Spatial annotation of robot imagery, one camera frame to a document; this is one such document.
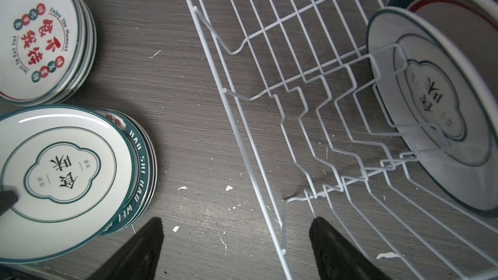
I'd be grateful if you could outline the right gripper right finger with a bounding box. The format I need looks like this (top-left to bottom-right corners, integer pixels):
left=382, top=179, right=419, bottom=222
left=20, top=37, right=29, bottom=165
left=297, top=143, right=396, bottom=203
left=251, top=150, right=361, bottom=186
left=309, top=217, right=389, bottom=279

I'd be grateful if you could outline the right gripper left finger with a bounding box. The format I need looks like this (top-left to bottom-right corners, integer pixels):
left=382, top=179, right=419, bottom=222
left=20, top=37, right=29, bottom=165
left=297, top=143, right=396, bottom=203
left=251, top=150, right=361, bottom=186
left=89, top=217, right=164, bottom=279

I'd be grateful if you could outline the row plate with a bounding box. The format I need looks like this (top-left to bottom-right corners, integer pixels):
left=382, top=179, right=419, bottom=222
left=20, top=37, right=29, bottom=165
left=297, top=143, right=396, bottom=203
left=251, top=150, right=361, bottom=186
left=1, top=105, right=136, bottom=264
left=96, top=109, right=157, bottom=235
left=1, top=0, right=97, bottom=106

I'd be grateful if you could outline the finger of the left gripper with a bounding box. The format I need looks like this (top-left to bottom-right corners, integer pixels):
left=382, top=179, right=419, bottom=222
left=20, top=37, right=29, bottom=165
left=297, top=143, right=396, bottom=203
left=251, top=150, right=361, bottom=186
left=0, top=190, right=18, bottom=216

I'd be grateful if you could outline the white wire dish rack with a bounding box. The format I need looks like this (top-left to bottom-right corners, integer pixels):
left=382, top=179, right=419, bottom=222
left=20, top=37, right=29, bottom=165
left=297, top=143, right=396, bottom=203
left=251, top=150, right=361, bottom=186
left=185, top=0, right=497, bottom=279

